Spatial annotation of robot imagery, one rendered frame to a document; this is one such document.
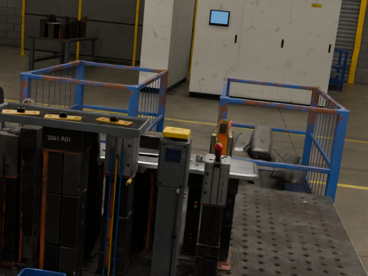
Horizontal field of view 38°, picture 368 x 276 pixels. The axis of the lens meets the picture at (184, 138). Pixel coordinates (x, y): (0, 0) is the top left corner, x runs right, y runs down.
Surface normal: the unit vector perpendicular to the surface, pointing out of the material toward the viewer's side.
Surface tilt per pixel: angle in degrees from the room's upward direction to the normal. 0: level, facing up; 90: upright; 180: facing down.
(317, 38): 90
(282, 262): 0
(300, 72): 90
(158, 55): 90
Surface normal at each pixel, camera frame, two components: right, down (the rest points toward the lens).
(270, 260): 0.10, -0.97
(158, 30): -0.17, 0.21
